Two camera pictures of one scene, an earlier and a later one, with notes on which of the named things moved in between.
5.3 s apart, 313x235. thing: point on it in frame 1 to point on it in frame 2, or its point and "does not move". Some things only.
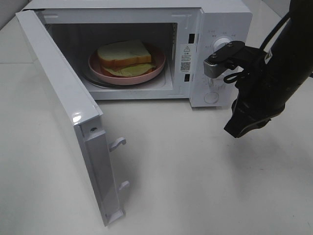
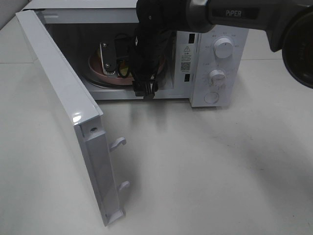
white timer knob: [216, 82] does not move
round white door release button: [211, 97] does not move
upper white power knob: [220, 43] does not move
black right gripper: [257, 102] to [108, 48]
